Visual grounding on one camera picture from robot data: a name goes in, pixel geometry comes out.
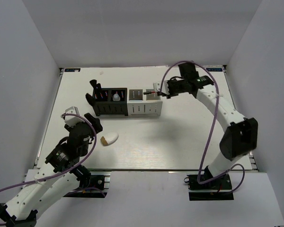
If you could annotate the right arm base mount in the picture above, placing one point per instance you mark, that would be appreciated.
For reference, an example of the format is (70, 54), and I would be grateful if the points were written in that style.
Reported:
(221, 190)

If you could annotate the black organizer box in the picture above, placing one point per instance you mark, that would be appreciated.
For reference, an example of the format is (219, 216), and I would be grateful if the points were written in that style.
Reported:
(106, 105)

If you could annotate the blue label sticker left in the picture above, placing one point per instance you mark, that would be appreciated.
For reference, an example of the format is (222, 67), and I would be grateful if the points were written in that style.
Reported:
(72, 69)

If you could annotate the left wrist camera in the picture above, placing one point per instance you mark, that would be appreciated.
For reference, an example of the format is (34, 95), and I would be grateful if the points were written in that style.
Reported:
(70, 116)

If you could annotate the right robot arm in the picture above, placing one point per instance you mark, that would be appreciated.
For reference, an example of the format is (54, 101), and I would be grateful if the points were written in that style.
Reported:
(240, 133)

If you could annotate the blue label sticker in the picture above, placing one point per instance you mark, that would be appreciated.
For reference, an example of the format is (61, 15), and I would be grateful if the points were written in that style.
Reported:
(72, 69)
(215, 69)

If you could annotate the black brush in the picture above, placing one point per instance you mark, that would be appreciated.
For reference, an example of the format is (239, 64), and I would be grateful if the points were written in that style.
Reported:
(94, 83)

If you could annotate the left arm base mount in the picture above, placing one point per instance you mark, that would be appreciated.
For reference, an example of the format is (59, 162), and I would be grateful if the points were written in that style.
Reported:
(96, 187)

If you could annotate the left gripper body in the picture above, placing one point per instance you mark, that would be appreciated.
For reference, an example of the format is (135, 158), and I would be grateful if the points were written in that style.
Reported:
(84, 150)

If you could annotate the fan makeup brush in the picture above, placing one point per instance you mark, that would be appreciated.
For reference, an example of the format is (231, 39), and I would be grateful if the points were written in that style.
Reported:
(99, 91)

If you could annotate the blue label sticker right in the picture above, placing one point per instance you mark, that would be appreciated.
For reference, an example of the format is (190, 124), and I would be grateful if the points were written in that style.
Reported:
(215, 69)

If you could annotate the white organizer box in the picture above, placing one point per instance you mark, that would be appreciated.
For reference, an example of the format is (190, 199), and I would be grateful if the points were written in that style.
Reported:
(140, 104)

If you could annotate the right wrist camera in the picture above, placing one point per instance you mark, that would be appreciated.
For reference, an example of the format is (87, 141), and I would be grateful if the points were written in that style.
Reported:
(161, 88)

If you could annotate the small clear bottle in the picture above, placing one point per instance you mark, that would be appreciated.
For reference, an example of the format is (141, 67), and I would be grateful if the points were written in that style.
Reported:
(116, 97)

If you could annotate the red lip gloss tube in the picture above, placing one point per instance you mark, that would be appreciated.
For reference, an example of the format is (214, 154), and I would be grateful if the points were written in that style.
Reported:
(150, 92)

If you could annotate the white makeup sponge case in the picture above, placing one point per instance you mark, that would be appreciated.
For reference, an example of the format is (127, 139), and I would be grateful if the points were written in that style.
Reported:
(109, 138)

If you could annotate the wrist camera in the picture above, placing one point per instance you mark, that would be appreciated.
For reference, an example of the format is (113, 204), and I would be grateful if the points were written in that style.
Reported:
(70, 116)
(161, 88)

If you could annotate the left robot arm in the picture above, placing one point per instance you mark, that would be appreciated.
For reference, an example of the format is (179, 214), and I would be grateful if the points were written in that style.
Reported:
(61, 173)

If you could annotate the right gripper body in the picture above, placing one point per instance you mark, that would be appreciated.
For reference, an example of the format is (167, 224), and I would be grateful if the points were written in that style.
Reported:
(176, 87)

